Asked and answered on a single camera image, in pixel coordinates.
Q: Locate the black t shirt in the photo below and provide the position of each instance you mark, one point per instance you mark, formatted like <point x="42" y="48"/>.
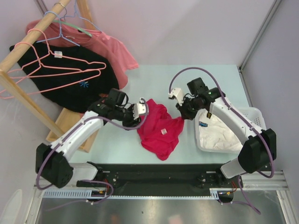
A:
<point x="76" y="91"/>

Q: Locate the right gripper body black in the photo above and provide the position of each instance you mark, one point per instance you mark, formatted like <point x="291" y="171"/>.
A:
<point x="189" y="108"/>

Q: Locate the salmon pink t shirt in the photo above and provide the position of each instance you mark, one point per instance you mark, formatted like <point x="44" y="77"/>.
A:
<point x="113" y="50"/>

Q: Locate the aluminium corner post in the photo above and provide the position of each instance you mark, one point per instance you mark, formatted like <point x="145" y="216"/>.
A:
<point x="266" y="22"/>

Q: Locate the white slotted cable duct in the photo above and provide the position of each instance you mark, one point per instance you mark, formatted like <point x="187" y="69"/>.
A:
<point x="94" y="194"/>

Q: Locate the white t shirt in basket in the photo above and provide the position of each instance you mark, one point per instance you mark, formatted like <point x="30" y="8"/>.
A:
<point x="215" y="136"/>

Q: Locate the blue wire hanger rear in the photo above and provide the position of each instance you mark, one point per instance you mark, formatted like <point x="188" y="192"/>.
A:
<point x="79" y="12"/>

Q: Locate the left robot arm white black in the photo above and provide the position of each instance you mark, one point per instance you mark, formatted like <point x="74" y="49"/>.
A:
<point x="52" y="161"/>

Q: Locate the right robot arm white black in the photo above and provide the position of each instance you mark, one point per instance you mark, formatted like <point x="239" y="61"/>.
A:
<point x="258" y="145"/>

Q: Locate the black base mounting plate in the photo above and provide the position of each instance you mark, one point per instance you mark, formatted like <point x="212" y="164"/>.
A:
<point x="162" y="179"/>

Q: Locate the blue wire hanger front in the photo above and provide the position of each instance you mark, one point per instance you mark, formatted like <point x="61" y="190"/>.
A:
<point x="61" y="35"/>

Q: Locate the upper pink wire hanger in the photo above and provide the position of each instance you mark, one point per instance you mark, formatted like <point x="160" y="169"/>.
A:
<point x="43" y="60"/>

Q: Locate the magenta t shirt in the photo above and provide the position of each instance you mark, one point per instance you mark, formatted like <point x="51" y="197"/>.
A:
<point x="160" y="132"/>

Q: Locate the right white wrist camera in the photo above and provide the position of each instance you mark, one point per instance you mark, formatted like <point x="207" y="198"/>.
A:
<point x="177" y="94"/>

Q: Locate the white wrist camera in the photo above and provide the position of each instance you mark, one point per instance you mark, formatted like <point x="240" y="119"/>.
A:
<point x="140" y="108"/>
<point x="177" y="94"/>

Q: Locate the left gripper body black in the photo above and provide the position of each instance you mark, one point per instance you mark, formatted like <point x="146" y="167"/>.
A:
<point x="128" y="120"/>

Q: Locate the blue wire hanger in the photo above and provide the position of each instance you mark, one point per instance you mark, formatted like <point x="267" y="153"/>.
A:
<point x="61" y="35"/>
<point x="79" y="12"/>

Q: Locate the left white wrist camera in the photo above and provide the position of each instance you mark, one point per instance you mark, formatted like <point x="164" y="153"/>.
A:
<point x="140" y="108"/>

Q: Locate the green plastic hanger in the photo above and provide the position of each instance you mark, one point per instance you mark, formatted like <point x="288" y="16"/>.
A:
<point x="71" y="29"/>

